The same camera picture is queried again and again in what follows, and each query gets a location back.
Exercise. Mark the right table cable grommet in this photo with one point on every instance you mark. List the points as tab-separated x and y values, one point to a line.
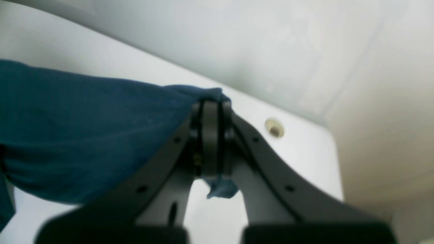
274	127

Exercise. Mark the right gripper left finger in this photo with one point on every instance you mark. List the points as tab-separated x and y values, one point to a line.
149	207

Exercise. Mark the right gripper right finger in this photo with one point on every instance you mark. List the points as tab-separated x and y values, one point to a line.
283	207

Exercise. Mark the dark navy T-shirt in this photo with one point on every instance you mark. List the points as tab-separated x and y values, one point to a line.
68	138

